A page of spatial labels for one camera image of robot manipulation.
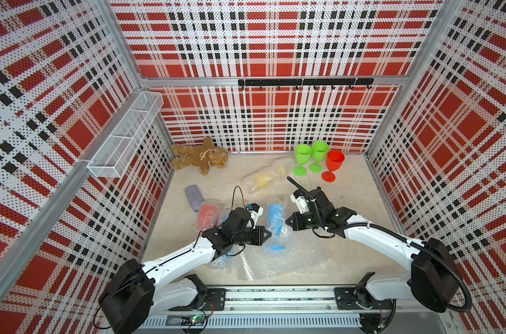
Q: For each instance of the pink glass in bubble wrap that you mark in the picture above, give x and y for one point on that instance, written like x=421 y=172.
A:
x=208 y=215

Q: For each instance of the purple glass in bubble wrap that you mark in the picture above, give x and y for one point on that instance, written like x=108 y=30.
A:
x=194 y=197

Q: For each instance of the white wire mesh basket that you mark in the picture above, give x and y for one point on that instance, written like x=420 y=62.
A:
x=116 y=153

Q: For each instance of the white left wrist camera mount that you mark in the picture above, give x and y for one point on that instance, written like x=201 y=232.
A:
x=255 y=212

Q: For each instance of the bubble wrap sheet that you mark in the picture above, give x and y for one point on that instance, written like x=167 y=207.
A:
x=303 y=253

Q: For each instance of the black hook rail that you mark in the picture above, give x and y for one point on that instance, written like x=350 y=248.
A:
x=349 y=82

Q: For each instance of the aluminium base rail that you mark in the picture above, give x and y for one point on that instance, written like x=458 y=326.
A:
x=315 y=309

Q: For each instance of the light blue glass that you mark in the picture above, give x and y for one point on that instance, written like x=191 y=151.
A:
x=276 y=215

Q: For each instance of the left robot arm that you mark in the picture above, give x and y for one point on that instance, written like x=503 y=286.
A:
x=138 y=290

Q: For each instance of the green wine glass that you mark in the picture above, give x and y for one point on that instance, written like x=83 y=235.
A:
x=303 y=154
x=319 y=152

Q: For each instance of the red glass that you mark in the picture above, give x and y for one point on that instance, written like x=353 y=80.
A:
x=334 y=161

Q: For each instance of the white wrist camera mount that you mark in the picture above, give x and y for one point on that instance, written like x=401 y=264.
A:
x=255 y=212
x=305 y=205

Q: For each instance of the yellow glass in bubble wrap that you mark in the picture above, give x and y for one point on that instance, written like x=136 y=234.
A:
x=267 y=176

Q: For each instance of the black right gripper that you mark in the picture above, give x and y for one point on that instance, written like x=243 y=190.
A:
x=297 y=225

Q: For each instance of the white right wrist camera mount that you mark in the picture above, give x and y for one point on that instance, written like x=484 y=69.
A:
x=305 y=205

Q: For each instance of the green circuit board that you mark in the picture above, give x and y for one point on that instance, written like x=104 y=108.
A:
x=195 y=321

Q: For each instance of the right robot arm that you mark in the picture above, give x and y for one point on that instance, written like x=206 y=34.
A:
x=431 y=276

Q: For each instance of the blue glass in bubble wrap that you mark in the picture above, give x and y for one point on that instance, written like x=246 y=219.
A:
x=223 y=262

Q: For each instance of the brown teddy bear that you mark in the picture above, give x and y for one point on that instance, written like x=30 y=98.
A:
x=204 y=156

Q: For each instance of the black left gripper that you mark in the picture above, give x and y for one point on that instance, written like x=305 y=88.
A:
x=258 y=240

